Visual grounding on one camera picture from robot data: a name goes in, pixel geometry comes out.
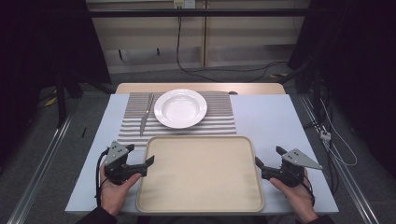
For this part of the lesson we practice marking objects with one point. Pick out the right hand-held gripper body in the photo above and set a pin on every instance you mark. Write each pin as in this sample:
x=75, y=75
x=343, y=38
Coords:
x=292, y=166

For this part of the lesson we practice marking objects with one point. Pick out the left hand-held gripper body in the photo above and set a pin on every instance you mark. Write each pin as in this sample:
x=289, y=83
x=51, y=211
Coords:
x=116, y=155

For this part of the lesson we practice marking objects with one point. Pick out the person's right hand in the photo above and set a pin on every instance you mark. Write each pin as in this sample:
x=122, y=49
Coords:
x=297, y=196

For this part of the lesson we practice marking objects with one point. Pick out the person's left hand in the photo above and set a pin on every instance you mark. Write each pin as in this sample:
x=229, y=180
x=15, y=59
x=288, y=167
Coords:
x=115, y=193

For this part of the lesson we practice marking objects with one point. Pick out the silver table knife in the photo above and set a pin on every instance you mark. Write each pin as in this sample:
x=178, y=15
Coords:
x=143, y=123

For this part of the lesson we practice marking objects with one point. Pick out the small black stick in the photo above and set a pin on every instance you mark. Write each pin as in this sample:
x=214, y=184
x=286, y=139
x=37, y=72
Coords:
x=83, y=132

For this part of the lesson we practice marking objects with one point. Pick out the white power adapter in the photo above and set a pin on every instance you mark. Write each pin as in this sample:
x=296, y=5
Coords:
x=325, y=134

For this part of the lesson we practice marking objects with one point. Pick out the silver fork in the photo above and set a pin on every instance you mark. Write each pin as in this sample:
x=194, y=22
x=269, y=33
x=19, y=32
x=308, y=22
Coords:
x=150, y=102

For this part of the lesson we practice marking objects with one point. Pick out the beige rectangular tray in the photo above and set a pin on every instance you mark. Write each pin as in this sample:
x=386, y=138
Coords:
x=199, y=174

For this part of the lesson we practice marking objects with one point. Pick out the grey striped placemat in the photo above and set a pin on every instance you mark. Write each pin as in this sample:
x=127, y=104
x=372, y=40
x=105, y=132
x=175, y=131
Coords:
x=218, y=119

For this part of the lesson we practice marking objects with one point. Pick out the white deep plate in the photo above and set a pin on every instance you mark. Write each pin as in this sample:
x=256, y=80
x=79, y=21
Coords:
x=180, y=109

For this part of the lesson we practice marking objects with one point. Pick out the yellow floor tape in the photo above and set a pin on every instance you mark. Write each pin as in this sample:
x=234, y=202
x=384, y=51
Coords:
x=279, y=75
x=51, y=101

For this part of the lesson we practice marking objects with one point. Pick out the black metal stand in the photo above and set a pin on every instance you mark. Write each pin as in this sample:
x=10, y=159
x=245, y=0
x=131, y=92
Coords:
x=61, y=99

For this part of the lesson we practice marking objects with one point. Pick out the dark curtain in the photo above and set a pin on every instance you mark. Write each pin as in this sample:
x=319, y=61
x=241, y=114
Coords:
x=43, y=40
x=355, y=62

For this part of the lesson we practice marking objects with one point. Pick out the metal floor rail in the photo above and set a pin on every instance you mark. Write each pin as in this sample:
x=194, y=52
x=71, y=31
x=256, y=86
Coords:
x=40, y=168
x=342, y=174

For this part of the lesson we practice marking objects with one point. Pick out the white wall socket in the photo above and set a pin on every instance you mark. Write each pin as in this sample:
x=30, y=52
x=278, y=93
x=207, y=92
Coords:
x=184, y=3

